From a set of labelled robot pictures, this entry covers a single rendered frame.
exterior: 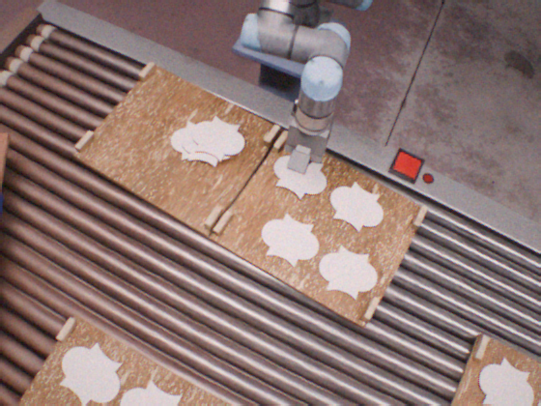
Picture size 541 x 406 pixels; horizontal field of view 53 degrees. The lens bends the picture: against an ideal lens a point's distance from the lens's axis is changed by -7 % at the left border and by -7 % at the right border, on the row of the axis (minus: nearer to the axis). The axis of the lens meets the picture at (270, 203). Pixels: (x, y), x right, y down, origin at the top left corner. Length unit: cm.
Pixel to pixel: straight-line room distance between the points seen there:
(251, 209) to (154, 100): 41
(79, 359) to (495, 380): 92
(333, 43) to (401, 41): 196
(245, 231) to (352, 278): 27
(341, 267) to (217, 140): 43
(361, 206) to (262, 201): 24
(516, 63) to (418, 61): 58
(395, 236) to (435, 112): 153
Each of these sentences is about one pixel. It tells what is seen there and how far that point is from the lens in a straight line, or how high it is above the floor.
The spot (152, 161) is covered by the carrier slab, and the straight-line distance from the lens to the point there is 146.
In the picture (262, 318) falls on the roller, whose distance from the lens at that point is 131.
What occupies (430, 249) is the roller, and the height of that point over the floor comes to 92.
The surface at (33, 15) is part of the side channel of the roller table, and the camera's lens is 185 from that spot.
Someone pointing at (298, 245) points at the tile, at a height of 94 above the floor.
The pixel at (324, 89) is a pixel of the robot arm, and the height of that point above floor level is 133.
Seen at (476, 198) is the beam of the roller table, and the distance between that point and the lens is 156.
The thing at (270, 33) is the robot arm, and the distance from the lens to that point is 119.
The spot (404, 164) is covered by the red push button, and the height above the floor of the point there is 93.
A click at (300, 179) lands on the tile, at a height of 94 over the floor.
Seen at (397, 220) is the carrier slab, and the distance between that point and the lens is 143.
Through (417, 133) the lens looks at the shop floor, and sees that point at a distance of 277.
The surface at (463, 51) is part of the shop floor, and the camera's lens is 321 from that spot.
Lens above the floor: 218
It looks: 63 degrees down
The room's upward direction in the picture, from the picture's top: 9 degrees clockwise
